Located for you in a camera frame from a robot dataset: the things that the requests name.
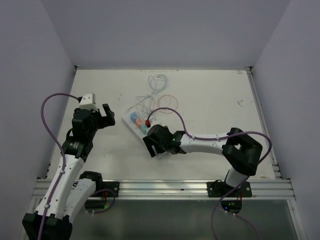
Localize white power strip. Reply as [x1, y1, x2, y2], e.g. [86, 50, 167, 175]
[121, 111, 167, 161]

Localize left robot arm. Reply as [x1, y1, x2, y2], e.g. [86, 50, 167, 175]
[22, 103, 116, 240]

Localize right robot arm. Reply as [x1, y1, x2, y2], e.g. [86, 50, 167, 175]
[142, 124, 263, 197]

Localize teal plug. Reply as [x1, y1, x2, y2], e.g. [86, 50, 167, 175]
[140, 123, 149, 135]

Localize light blue plug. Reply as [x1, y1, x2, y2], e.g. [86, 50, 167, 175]
[130, 112, 139, 123]

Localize salmon pink plug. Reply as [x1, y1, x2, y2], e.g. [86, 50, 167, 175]
[135, 118, 144, 129]

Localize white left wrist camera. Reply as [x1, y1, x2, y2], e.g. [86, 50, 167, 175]
[77, 92, 98, 112]

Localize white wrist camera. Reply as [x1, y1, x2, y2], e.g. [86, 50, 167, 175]
[144, 117, 162, 130]
[77, 92, 98, 112]

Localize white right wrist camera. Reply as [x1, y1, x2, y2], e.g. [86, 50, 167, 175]
[144, 117, 162, 130]

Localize thin coloured charger cables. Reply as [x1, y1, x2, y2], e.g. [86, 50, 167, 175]
[126, 73, 180, 120]

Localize aluminium mounting rail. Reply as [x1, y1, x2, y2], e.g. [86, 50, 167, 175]
[32, 178, 297, 201]

